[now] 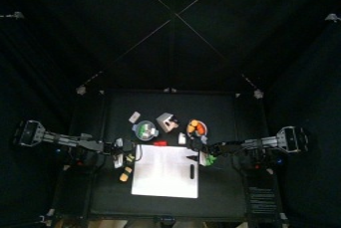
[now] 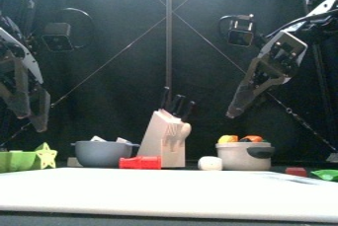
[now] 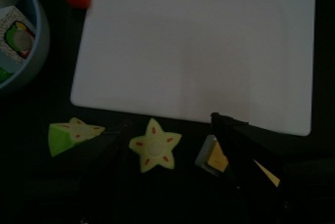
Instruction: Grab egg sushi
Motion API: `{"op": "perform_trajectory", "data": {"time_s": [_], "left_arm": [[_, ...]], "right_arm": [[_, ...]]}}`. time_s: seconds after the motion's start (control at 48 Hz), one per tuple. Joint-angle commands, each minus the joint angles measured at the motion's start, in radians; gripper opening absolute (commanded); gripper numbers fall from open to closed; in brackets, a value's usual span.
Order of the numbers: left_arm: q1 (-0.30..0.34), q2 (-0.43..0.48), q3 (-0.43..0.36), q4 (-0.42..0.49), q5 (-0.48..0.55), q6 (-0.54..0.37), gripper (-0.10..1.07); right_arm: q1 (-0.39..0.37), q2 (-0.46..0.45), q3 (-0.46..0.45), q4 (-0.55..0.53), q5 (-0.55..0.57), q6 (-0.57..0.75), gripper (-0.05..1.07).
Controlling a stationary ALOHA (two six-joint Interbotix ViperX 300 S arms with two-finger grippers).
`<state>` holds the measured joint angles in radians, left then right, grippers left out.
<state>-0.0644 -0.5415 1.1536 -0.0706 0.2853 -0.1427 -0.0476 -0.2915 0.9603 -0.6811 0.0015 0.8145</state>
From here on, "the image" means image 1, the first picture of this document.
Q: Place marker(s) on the silver frame centre bracket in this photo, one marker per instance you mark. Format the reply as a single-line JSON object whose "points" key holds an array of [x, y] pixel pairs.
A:
{"points": [[169, 90]]}

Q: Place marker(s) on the white printed label sheet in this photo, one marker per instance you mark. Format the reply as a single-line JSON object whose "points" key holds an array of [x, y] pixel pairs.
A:
{"points": [[263, 199]]}

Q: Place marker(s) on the small white toy piece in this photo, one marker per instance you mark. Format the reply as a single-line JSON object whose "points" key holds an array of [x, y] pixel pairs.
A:
{"points": [[181, 138]]}

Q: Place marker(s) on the pale yellow toy piece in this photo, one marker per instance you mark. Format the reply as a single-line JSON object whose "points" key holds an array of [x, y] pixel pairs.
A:
{"points": [[130, 158]]}

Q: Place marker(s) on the small white rice sushi toy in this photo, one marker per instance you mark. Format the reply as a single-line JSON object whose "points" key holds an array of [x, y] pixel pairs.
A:
{"points": [[134, 117]]}

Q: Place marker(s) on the grey and white toy box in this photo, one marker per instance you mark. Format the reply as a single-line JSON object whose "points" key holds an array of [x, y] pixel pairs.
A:
{"points": [[168, 122]]}

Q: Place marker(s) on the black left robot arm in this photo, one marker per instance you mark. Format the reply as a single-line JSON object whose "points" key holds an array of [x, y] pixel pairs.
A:
{"points": [[67, 139]]}

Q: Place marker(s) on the white rectangular board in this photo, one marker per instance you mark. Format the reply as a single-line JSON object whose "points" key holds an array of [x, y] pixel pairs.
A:
{"points": [[165, 172]]}

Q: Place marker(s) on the bowl with orange toy food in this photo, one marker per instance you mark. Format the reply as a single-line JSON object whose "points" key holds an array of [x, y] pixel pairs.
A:
{"points": [[197, 128]]}

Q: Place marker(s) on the white toy block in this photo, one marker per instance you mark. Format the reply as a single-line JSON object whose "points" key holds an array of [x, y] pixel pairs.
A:
{"points": [[118, 161]]}

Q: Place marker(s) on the small red toy piece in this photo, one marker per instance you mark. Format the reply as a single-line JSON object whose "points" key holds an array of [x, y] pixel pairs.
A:
{"points": [[161, 143]]}

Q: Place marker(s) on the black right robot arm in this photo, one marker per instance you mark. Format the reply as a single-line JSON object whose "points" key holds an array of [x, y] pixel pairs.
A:
{"points": [[265, 142]]}

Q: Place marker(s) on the green toy vegetable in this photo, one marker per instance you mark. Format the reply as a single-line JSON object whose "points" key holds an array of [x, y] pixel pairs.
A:
{"points": [[212, 159]]}

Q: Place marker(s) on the yellow egg sushi toy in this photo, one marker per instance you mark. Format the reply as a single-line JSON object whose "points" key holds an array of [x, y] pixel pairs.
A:
{"points": [[126, 174]]}

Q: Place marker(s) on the silver frame corner bracket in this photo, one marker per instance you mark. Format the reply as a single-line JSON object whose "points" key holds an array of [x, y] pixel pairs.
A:
{"points": [[332, 17], [259, 94], [17, 15], [81, 89]]}

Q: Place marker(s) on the black marker pen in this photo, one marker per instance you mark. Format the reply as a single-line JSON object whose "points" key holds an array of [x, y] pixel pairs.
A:
{"points": [[192, 171]]}

